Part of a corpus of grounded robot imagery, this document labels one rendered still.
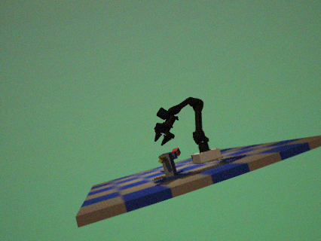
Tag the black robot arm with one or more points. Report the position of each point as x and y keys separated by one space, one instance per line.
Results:
x=198 y=135

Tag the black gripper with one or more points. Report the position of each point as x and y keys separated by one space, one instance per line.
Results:
x=168 y=135

